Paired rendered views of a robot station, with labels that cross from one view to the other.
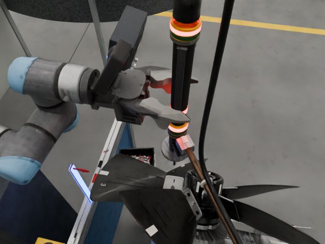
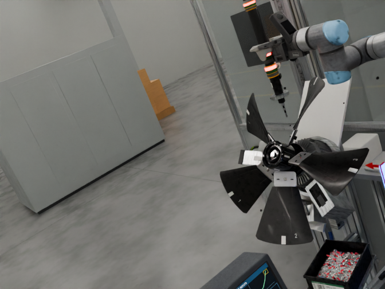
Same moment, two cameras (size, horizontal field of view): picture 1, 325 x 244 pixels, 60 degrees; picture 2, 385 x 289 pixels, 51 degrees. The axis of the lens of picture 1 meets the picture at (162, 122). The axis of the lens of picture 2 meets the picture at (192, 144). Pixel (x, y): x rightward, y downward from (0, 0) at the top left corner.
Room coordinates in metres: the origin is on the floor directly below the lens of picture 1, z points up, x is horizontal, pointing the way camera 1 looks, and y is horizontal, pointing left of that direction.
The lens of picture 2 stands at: (1.61, 0.84, 1.83)
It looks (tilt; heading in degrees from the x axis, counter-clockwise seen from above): 16 degrees down; 228
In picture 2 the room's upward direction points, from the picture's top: 22 degrees counter-clockwise
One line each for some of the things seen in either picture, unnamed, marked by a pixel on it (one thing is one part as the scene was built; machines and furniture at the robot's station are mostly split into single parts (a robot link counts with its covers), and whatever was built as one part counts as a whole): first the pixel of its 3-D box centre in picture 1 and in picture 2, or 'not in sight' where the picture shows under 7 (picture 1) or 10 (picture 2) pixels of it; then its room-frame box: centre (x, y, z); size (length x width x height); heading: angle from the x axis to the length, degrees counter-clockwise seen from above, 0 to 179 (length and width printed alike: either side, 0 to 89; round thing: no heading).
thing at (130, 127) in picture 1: (132, 146); not in sight; (0.93, 0.20, 0.39); 0.04 x 0.04 x 0.78; 78
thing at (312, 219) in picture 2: not in sight; (314, 214); (0.32, -0.06, 0.91); 0.12 x 0.08 x 0.12; 168
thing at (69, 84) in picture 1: (78, 85); (308, 38); (0.37, 0.17, 1.64); 0.08 x 0.05 x 0.08; 167
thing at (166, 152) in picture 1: (178, 142); (276, 84); (0.32, -0.04, 1.50); 0.09 x 0.07 x 0.10; 23
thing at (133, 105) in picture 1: (140, 103); not in sight; (0.31, 0.04, 1.66); 0.09 x 0.05 x 0.02; 56
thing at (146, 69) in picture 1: (149, 77); (270, 43); (0.37, 0.03, 1.66); 0.09 x 0.05 x 0.02; 99
